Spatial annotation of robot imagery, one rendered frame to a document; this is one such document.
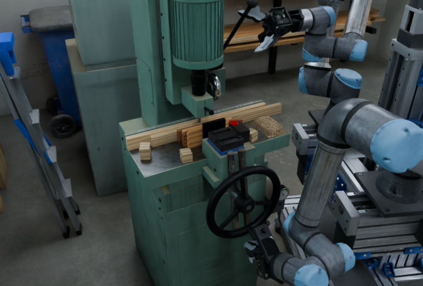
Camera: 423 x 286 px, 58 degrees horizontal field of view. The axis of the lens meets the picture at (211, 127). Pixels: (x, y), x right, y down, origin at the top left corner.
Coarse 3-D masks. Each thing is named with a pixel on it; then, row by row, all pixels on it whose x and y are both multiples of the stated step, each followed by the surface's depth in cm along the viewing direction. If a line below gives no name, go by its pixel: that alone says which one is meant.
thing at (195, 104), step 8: (184, 88) 145; (184, 96) 144; (192, 96) 139; (200, 96) 139; (208, 96) 139; (184, 104) 146; (192, 104) 139; (200, 104) 137; (208, 104) 138; (192, 112) 141; (200, 112) 138; (208, 112) 140
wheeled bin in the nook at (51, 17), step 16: (32, 16) 286; (48, 16) 277; (64, 16) 277; (32, 32) 272; (48, 32) 271; (64, 32) 276; (48, 48) 277; (64, 48) 282; (48, 64) 285; (64, 64) 288; (64, 80) 295; (64, 96) 302; (48, 112) 341; (64, 112) 309; (64, 128) 309
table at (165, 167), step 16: (256, 128) 153; (176, 144) 142; (256, 144) 143; (272, 144) 147; (288, 144) 152; (128, 160) 142; (144, 160) 134; (160, 160) 134; (176, 160) 134; (144, 176) 126; (160, 176) 128; (176, 176) 132; (208, 176) 131
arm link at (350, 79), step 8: (336, 72) 163; (344, 72) 164; (352, 72) 165; (336, 80) 163; (344, 80) 160; (352, 80) 159; (360, 80) 161; (328, 88) 164; (336, 88) 163; (344, 88) 162; (352, 88) 161; (360, 88) 163; (328, 96) 168; (336, 96) 165; (344, 96) 163; (352, 96) 163
